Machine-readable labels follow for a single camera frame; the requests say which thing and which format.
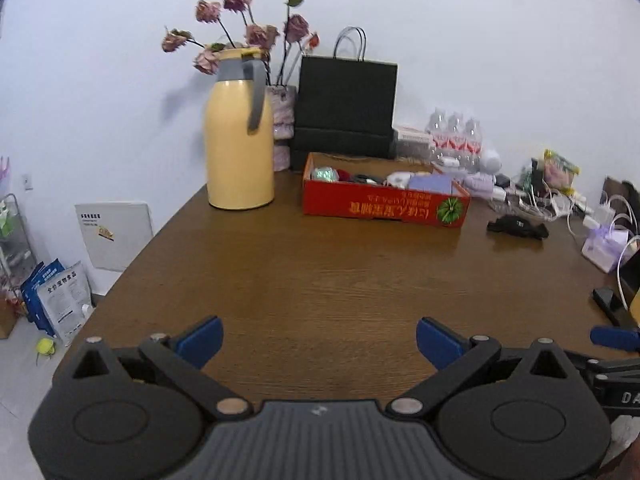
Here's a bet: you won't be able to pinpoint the black phone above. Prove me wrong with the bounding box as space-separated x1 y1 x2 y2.
592 287 633 328

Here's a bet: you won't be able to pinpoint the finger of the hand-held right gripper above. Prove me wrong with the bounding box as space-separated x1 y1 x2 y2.
590 326 640 352
567 352 640 375

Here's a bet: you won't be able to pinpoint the black paper bag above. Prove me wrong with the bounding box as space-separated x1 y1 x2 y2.
290 26 399 161

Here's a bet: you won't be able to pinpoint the yellow thermos jug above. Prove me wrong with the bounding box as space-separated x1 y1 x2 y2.
204 47 276 211

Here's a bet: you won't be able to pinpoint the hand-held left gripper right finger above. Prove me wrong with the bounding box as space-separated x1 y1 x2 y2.
386 317 581 421

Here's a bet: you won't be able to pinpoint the dried pink roses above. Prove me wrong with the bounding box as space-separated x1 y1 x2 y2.
161 0 321 86

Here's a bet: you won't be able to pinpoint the blue pet food bag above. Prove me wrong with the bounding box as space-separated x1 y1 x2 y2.
20 258 66 336

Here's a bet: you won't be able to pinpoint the metal shelf rack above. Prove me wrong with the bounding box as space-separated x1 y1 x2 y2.
0 192 38 306

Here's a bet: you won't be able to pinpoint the white pet food bag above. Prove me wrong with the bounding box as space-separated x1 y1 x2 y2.
36 261 93 347

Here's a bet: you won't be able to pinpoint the red cardboard box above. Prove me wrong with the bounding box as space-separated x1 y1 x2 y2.
302 152 472 229

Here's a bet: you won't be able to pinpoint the colourful snack bag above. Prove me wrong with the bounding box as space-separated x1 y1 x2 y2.
542 149 581 193

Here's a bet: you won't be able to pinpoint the black eye mask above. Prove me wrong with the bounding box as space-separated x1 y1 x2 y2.
487 214 550 240

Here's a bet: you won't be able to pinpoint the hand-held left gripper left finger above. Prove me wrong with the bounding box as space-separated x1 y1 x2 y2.
70 316 252 422

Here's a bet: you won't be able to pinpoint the pink textured vase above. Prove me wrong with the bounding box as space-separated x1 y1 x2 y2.
265 85 297 172

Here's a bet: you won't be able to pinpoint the purple pad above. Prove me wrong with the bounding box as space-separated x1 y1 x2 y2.
407 172 453 194

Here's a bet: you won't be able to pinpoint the purple towel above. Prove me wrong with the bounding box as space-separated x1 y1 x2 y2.
462 171 496 197

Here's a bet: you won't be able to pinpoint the clear plastic container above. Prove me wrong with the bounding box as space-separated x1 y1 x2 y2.
396 140 433 161

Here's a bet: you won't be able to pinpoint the purple tissue box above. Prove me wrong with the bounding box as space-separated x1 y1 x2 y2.
581 225 630 273

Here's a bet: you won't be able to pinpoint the white flat box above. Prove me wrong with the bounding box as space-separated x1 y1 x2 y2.
395 126 433 143

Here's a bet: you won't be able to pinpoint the white chargers and cables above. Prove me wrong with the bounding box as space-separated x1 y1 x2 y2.
530 180 640 311

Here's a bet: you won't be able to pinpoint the brown cardboard carton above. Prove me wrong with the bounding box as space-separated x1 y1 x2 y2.
0 295 18 339

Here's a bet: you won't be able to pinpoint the white charger block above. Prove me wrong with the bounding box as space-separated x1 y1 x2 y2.
582 205 616 228

